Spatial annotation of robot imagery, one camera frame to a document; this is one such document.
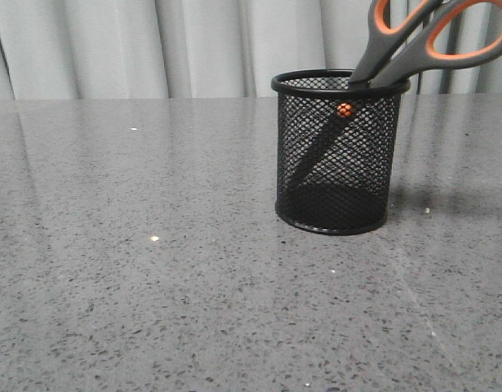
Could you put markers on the grey orange handled scissors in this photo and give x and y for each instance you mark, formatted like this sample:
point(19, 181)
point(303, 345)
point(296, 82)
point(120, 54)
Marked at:
point(394, 54)

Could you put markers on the black mesh pen bucket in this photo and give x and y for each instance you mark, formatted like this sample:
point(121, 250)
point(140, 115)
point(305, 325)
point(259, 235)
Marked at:
point(335, 151)

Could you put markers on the white pleated curtain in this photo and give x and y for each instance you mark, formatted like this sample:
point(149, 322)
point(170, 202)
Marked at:
point(53, 50)

